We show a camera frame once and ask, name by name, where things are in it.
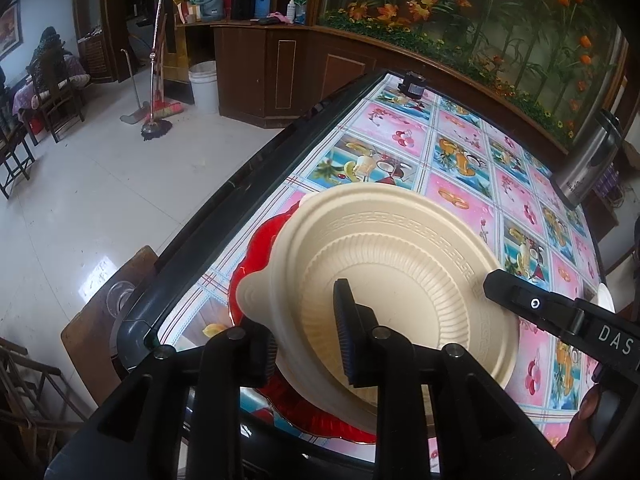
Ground beige plastic bowl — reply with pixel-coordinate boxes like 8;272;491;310
235;182;522;435

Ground light wooden chair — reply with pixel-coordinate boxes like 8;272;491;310
60;245;162;392

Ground folded wooden chairs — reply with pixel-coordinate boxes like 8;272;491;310
0;337;92;463

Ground stainless steel thermos jug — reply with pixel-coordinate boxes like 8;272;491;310
555;109;624;210

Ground red-handled broom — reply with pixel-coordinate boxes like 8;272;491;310
141;0;186;142

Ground small white foam bowl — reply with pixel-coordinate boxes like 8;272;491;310
597;282;616;317

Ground framed wall picture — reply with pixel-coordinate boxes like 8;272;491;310
0;0;24;61

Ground white plastic bucket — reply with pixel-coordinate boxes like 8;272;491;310
188;60;220;116

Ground dark wooden chair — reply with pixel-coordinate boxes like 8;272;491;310
31;50;87;144

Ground flat floor mop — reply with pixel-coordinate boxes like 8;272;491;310
119;48;152;125

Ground glass tank with artificial flowers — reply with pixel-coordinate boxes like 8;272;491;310
317;0;629;154

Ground printed fruit tablecloth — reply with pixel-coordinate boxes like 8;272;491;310
150;72;617;466

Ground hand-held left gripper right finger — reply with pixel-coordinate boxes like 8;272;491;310
333;278;572;480

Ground black power adapter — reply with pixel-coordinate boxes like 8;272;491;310
397;71;427;99

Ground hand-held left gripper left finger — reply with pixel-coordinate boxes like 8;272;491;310
45;325;279;480

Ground red foil plate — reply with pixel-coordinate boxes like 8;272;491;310
227;212;379;446

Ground person's right hand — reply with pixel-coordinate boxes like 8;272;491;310
555;385;607;480

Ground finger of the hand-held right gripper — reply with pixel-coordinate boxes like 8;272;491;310
482;269;584;337

